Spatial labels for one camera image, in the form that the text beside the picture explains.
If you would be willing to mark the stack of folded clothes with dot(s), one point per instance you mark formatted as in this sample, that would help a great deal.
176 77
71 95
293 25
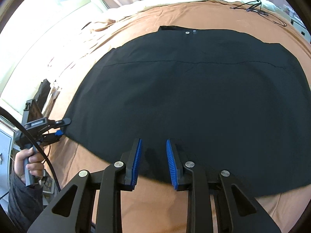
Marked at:
44 99

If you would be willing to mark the white bedside cabinet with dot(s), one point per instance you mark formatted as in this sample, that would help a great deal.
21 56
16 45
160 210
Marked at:
299 26

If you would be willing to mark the white blue storage box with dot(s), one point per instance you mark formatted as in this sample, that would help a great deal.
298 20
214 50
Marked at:
6 142

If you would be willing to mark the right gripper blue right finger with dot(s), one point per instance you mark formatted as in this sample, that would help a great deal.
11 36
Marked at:
175 166

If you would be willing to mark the person left hand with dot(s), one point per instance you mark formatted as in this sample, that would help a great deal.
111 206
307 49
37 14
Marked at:
32 162

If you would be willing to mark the large black jacket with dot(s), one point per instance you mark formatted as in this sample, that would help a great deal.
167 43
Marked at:
233 101

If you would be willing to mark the dark sleeve left forearm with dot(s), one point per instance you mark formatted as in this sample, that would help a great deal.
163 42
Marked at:
25 204

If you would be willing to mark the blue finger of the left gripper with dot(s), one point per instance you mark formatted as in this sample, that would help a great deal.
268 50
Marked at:
59 133

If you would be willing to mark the orange-brown bed blanket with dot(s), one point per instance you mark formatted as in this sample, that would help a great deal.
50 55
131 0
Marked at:
155 206

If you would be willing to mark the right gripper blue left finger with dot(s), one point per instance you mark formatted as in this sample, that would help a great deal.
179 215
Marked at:
133 165

